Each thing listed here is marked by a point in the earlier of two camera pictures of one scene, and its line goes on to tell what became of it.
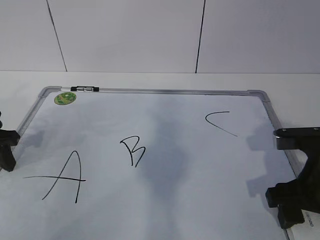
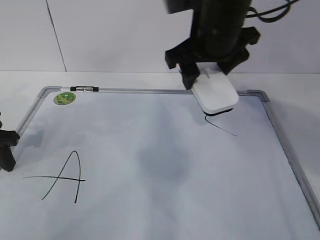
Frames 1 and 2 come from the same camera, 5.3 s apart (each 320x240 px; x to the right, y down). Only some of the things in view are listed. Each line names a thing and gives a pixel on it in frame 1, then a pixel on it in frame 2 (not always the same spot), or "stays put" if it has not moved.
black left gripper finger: (8, 138) stays put
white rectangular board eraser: (308, 230) -> (213, 91)
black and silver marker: (85, 88) stays put
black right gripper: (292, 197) -> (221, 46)
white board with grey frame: (119, 164) stays put
